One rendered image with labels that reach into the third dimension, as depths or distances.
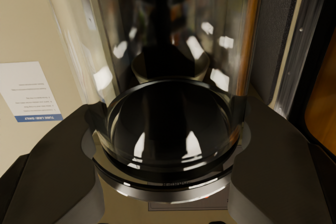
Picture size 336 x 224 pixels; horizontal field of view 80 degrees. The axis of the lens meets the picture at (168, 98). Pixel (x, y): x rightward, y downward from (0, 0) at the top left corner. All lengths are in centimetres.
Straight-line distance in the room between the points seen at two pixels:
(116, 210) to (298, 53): 34
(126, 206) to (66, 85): 63
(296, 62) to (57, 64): 75
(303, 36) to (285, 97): 9
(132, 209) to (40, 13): 66
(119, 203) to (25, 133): 85
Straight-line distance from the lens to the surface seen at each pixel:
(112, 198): 35
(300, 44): 31
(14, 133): 118
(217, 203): 34
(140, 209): 35
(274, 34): 32
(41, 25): 83
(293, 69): 33
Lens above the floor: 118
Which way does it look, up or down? 32 degrees up
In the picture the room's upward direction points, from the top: 175 degrees clockwise
